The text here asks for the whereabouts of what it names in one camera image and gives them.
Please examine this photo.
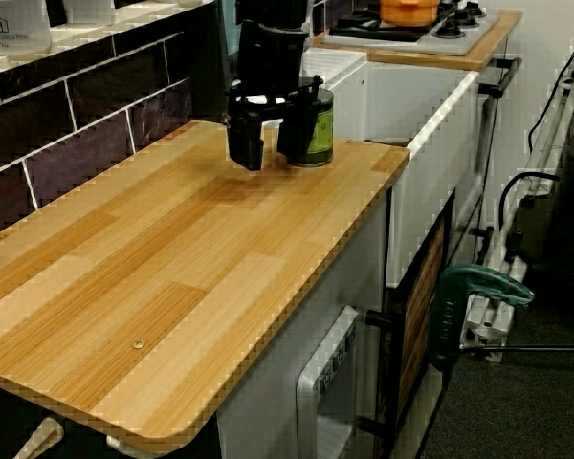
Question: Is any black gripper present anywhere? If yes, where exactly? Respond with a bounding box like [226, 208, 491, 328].
[225, 18, 327, 172]

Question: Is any grey toy stove top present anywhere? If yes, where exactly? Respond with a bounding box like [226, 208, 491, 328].
[320, 0, 501, 56]

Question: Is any orange toy pot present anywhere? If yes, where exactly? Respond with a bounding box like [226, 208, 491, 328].
[378, 0, 441, 28]

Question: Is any white toy sink basin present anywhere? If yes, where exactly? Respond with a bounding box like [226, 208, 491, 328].
[300, 47, 482, 291]

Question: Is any black cabinet handle bar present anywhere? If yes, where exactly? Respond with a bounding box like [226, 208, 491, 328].
[364, 308, 404, 334]

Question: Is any cream shelf ledge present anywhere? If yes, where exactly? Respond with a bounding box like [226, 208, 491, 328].
[0, 0, 217, 74]

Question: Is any dark tiled backsplash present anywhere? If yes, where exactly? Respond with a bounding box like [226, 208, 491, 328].
[0, 9, 221, 243]

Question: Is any wooden countertop board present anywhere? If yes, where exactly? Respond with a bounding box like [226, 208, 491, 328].
[0, 119, 411, 453]

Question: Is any black thick cable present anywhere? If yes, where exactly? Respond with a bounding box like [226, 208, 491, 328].
[498, 170, 562, 226]

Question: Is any white lidded plastic jar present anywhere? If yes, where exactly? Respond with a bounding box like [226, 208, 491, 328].
[60, 0, 117, 25]

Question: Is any white lidded jar with print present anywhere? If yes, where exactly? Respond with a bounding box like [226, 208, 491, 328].
[0, 0, 54, 56]

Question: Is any white toy oven door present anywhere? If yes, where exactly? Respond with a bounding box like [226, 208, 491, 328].
[294, 305, 361, 459]

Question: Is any black stove knob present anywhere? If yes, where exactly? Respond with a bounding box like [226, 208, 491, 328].
[432, 17, 464, 40]

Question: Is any green labelled tin can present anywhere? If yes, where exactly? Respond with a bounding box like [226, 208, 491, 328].
[292, 88, 336, 169]

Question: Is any aluminium frame rail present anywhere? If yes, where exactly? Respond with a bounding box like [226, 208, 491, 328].
[458, 28, 574, 364]

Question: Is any wooden stove countertop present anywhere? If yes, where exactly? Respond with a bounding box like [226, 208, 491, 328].
[313, 9, 523, 73]

